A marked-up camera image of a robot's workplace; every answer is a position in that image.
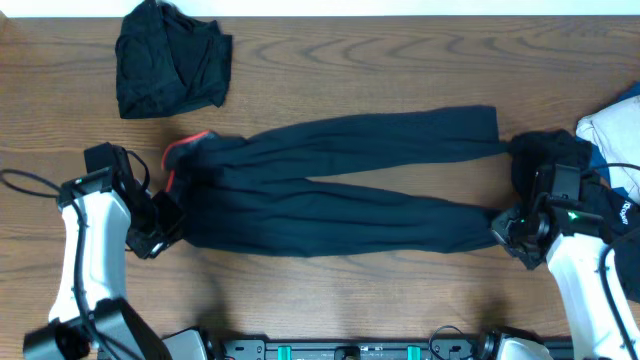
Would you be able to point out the beige garment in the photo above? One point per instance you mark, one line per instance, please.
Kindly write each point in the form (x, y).
(612, 140)

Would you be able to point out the folded black shirt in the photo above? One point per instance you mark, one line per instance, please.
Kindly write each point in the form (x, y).
(168, 63)

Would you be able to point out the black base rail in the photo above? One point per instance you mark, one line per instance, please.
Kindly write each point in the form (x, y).
(258, 349)

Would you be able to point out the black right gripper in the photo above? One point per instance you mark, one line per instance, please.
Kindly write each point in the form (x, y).
(500, 227)

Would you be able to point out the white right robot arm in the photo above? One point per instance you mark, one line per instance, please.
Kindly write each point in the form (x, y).
(556, 229)

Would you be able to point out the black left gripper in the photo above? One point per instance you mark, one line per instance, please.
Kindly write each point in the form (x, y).
(173, 213)

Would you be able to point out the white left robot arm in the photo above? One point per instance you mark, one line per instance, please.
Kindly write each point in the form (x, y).
(106, 213)

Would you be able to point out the black leggings with orange waistband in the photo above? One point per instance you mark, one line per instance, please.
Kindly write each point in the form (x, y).
(277, 193)

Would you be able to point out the black garment with white logo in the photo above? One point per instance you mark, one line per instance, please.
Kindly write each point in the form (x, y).
(530, 151)

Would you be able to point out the blue garment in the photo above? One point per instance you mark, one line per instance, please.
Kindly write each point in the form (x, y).
(602, 165)

